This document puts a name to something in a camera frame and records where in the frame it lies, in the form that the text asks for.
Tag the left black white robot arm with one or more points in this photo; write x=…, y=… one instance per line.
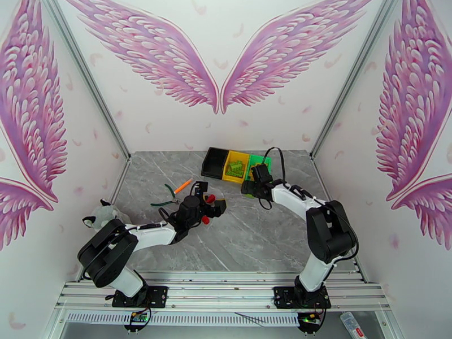
x=155, y=237

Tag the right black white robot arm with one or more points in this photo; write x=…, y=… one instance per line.
x=328, y=232

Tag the yellow plastic bin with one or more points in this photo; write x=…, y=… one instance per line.
x=236, y=180

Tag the orange pen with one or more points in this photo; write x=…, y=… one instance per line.
x=183, y=186

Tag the green plastic bin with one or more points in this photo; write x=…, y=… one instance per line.
x=266, y=160

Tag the black plastic bin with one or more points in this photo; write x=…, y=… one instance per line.
x=213, y=165

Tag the grey white plush husky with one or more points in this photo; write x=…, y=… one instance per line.
x=104, y=212

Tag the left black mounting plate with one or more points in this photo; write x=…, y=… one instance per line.
x=159, y=295

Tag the black mounting plate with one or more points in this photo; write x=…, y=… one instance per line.
x=282, y=295
x=159, y=295

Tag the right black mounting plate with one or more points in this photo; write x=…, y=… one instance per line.
x=282, y=295

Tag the left small circuit board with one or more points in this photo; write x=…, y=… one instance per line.
x=138, y=317

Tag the small circuit board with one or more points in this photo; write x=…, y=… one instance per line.
x=138, y=317
x=310, y=317

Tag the right small circuit board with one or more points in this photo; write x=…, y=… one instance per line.
x=310, y=317

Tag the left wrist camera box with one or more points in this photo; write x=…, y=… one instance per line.
x=200, y=188

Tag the left aluminium table edge rail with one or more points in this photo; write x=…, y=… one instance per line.
x=120, y=181

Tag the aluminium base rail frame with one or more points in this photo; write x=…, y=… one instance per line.
x=219, y=292

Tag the right aluminium frame post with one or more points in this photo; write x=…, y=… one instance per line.
x=359, y=66

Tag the aluminium frame post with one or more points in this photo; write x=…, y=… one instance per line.
x=82, y=68
x=359, y=66

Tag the left aluminium frame post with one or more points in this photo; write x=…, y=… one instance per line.
x=82, y=68

